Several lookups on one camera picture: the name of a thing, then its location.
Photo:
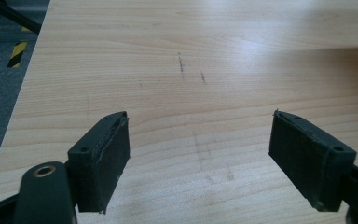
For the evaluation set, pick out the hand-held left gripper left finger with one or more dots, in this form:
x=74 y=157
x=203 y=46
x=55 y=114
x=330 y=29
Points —
x=98 y=161

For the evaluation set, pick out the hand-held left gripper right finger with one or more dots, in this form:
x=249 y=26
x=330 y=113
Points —
x=307 y=161

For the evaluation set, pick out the yellow and black floor tape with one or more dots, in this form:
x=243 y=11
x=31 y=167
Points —
x=17 y=54

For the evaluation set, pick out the black metal stand leg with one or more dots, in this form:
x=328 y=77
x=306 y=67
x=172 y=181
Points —
x=12 y=15

